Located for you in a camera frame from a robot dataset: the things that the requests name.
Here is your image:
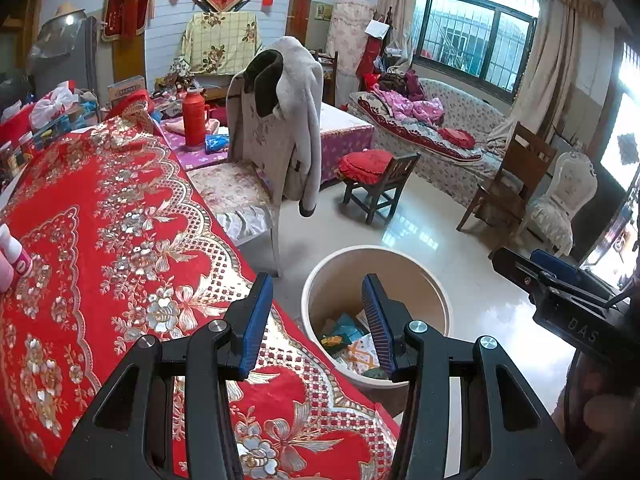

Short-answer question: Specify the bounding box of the orange white paper package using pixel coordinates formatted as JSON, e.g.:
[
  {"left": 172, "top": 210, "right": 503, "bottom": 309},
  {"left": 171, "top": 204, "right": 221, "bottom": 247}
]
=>
[{"left": 334, "top": 334, "right": 387, "bottom": 379}]

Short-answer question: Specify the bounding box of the dark green snack packet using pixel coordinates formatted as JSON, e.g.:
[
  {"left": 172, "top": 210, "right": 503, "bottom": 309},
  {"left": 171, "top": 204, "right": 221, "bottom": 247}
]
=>
[{"left": 320, "top": 334, "right": 350, "bottom": 356}]

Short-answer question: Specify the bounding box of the beige trash bin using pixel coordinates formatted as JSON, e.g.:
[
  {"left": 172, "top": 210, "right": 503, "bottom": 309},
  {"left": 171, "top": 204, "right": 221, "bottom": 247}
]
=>
[{"left": 302, "top": 246, "right": 450, "bottom": 405}]

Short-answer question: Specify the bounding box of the person's hand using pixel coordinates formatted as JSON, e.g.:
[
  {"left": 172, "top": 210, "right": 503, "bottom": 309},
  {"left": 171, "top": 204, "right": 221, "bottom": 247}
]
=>
[{"left": 551, "top": 351, "right": 639, "bottom": 479}]

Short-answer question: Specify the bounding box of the white ornate armchair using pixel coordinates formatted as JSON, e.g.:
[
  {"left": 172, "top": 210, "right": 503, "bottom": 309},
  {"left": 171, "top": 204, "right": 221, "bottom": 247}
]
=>
[{"left": 516, "top": 152, "right": 598, "bottom": 257}]

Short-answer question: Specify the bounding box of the dark wooden chair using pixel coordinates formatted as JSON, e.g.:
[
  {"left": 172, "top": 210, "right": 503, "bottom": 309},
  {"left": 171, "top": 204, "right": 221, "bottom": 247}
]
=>
[{"left": 457, "top": 122, "right": 556, "bottom": 257}]

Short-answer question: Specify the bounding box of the floral sofa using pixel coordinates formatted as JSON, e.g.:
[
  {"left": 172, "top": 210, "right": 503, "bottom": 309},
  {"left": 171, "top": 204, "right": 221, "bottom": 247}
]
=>
[{"left": 348, "top": 78, "right": 506, "bottom": 206}]

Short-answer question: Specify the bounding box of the red sofa pillow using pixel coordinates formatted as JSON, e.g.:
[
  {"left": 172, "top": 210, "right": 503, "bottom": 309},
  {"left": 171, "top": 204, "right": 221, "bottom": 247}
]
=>
[{"left": 438, "top": 128, "right": 475, "bottom": 150}]

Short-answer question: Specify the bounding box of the red embroidered tablecloth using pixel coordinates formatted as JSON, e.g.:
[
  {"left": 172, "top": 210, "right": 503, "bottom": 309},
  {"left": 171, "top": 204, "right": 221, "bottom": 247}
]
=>
[{"left": 1, "top": 116, "right": 398, "bottom": 479}]

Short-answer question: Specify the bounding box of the small wooden stool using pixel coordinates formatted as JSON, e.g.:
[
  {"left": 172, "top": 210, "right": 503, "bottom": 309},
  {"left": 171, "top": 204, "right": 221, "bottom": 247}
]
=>
[{"left": 341, "top": 153, "right": 421, "bottom": 224}]

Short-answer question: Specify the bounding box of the pink blanket on sofa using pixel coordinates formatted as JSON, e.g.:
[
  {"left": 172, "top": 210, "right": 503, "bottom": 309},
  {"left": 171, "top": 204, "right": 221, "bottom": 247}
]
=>
[{"left": 373, "top": 84, "right": 445, "bottom": 126}]

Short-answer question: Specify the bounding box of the red stool cushion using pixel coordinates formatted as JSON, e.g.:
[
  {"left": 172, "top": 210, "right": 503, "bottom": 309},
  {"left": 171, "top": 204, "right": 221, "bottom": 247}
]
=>
[{"left": 337, "top": 150, "right": 393, "bottom": 184}]

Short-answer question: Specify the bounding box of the pink water bottle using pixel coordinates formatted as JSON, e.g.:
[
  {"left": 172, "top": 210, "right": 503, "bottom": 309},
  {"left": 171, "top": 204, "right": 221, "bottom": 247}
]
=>
[{"left": 0, "top": 252, "right": 14, "bottom": 294}]

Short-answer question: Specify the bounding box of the beige curtain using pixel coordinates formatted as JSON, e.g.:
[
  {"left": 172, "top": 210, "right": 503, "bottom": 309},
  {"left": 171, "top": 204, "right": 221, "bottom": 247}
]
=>
[{"left": 487, "top": 0, "right": 580, "bottom": 154}]

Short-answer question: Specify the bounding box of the white pink-label bottle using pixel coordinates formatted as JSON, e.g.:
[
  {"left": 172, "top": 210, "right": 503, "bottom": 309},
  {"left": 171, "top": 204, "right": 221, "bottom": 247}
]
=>
[{"left": 0, "top": 223, "right": 32, "bottom": 285}]

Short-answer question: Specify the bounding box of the white cushioned chair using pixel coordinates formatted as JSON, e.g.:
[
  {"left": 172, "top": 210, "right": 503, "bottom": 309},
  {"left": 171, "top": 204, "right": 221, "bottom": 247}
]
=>
[{"left": 188, "top": 73, "right": 292, "bottom": 276}]

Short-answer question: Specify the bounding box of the purple covered low table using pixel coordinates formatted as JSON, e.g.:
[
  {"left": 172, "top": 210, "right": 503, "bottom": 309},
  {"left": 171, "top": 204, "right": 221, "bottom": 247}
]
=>
[{"left": 156, "top": 102, "right": 377, "bottom": 187}]

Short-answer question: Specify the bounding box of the blue plastic bag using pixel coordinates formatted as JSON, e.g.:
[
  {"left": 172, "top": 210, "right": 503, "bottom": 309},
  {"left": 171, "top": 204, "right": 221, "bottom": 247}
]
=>
[{"left": 204, "top": 133, "right": 230, "bottom": 155}]

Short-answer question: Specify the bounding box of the red thermos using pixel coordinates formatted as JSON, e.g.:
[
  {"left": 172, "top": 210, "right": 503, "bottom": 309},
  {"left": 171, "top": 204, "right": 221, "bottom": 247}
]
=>
[{"left": 182, "top": 89, "right": 208, "bottom": 151}]

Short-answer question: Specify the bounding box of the white jacket on chair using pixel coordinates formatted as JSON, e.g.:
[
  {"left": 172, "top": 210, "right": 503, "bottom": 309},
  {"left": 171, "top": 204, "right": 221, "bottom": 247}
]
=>
[{"left": 233, "top": 36, "right": 323, "bottom": 218}]

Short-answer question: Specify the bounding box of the white red plastic bag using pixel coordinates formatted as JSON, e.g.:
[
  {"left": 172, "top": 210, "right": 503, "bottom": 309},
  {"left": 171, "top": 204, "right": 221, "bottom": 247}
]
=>
[{"left": 29, "top": 80, "right": 78, "bottom": 131}]

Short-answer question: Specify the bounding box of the grey refrigerator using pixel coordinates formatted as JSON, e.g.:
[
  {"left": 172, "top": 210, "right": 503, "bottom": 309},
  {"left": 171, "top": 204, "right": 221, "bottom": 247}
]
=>
[{"left": 26, "top": 2, "right": 98, "bottom": 98}]

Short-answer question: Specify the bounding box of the floral cloth covered tv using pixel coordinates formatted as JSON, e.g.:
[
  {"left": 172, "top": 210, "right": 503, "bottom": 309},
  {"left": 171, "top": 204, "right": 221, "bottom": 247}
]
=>
[{"left": 177, "top": 11, "right": 262, "bottom": 76}]

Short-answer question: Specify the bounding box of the window with black frame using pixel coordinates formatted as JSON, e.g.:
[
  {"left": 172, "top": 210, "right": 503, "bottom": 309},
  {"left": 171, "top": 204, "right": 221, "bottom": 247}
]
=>
[{"left": 411, "top": 0, "right": 540, "bottom": 102}]

